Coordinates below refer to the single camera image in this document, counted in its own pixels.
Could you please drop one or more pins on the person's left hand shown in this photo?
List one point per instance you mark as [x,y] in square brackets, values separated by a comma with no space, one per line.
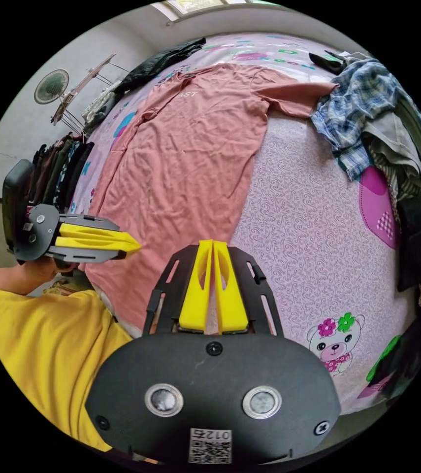
[44,273]

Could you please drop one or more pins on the person's body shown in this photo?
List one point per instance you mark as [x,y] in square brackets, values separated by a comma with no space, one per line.
[40,354]

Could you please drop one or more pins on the bed with pink printed sheet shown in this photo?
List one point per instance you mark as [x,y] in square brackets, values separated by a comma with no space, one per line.
[299,221]

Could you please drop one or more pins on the folding drying rack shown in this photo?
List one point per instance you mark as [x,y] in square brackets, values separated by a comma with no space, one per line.
[84,85]

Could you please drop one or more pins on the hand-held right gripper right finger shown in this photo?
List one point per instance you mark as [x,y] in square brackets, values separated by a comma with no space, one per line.
[230,303]

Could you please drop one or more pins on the pile of clothes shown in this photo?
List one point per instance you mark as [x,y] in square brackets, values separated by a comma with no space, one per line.
[384,122]

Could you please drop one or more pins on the rack of hanging clothes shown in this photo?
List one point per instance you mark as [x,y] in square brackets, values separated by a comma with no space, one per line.
[64,170]

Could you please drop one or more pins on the person's left forearm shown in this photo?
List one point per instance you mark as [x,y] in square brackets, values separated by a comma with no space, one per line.
[7,281]

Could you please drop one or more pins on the pink short sleeve shirt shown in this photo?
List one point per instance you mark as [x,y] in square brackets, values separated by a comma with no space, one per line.
[180,166]

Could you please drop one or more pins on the black garment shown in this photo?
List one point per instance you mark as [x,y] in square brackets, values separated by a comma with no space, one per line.
[155,63]

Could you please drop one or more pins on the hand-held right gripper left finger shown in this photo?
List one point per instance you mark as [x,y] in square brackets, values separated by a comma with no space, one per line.
[195,295]

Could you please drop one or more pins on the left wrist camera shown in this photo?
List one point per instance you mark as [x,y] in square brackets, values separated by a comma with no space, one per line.
[16,207]

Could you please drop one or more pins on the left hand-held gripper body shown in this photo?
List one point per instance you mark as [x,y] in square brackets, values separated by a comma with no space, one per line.
[42,233]

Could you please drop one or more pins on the green fan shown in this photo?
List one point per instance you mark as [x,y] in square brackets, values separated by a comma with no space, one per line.
[51,87]

